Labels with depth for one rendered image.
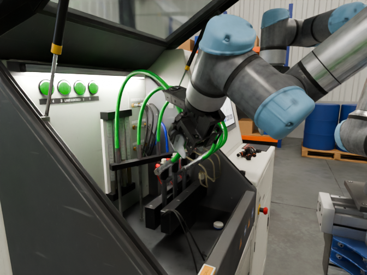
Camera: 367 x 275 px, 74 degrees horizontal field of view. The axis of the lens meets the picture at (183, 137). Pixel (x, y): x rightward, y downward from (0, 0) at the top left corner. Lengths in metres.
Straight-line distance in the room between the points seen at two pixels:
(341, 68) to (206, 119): 0.23
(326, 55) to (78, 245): 0.61
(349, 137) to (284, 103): 0.71
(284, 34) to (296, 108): 0.47
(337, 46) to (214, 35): 0.20
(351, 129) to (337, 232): 0.35
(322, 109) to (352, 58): 4.91
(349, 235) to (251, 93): 0.74
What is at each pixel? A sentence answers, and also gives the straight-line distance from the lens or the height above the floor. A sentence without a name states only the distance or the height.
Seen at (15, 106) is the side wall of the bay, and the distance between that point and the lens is 0.68.
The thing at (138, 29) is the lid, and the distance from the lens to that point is 0.94.
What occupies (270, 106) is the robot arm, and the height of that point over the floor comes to 1.36.
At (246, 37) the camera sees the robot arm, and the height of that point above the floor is 1.45.
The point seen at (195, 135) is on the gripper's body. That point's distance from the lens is 0.50.
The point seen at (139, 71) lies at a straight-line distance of 0.75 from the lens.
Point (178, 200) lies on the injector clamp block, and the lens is 0.91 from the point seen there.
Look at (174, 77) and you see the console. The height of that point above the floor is 1.42.
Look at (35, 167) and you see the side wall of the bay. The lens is 0.66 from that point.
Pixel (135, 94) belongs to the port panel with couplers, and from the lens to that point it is 1.14.
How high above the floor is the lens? 1.39
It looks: 12 degrees down
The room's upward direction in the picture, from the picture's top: straight up
